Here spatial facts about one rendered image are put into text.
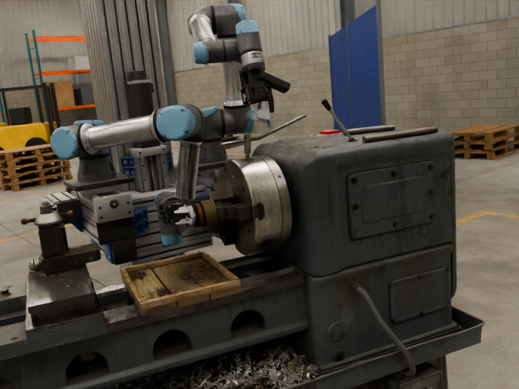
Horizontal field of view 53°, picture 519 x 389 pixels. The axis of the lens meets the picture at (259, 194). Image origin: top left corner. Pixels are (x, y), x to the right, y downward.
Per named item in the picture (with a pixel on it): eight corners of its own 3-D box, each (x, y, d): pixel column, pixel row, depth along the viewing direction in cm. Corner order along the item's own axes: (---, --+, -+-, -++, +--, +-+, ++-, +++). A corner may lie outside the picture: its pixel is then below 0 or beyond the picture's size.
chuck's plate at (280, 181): (253, 227, 194) (251, 144, 183) (292, 263, 167) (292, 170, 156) (245, 228, 193) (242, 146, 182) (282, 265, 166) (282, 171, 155)
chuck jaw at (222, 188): (240, 201, 175) (230, 170, 179) (243, 194, 171) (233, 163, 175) (208, 206, 171) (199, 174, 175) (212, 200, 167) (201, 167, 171)
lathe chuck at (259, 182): (244, 228, 193) (242, 146, 182) (282, 265, 166) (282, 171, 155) (222, 233, 190) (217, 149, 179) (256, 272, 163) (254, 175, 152)
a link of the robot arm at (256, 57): (258, 58, 180) (266, 49, 173) (260, 71, 180) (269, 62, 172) (237, 59, 177) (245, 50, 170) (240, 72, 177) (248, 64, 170)
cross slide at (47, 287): (83, 265, 177) (80, 252, 176) (96, 309, 138) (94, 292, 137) (28, 275, 171) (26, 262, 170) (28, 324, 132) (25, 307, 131)
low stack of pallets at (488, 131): (476, 147, 984) (476, 124, 975) (524, 149, 921) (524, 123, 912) (442, 158, 904) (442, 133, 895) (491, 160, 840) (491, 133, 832)
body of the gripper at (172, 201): (167, 228, 168) (160, 220, 179) (194, 223, 171) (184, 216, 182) (164, 204, 166) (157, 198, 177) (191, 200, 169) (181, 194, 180)
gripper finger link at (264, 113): (257, 130, 173) (252, 103, 173) (273, 128, 175) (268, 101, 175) (260, 128, 170) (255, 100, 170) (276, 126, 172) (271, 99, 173)
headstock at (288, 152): (381, 217, 226) (378, 126, 218) (464, 241, 183) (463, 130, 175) (255, 243, 204) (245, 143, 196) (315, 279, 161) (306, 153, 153)
